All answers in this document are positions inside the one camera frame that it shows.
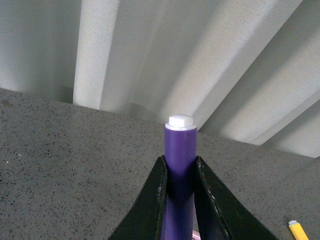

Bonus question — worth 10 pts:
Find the white pleated curtain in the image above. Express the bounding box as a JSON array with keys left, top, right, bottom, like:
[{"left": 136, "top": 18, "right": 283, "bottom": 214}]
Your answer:
[{"left": 0, "top": 0, "right": 320, "bottom": 158}]

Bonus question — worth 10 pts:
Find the yellow marker pen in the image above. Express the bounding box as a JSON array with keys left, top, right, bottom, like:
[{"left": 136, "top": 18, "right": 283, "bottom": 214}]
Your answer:
[{"left": 288, "top": 220, "right": 309, "bottom": 240}]

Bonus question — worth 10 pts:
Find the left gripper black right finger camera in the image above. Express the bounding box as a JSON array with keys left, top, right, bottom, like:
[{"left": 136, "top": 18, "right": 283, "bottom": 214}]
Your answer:
[{"left": 195, "top": 156, "right": 277, "bottom": 240}]

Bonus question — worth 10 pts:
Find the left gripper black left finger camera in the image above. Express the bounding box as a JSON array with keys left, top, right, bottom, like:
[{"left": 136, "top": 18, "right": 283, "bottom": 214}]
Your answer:
[{"left": 109, "top": 156, "right": 167, "bottom": 240}]

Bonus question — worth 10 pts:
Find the pink mesh cup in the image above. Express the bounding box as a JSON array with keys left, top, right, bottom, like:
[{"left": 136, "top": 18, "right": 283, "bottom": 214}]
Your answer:
[{"left": 192, "top": 230, "right": 201, "bottom": 240}]

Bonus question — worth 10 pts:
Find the purple marker pen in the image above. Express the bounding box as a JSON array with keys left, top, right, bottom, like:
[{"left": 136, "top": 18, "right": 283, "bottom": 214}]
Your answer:
[{"left": 161, "top": 114, "right": 197, "bottom": 240}]

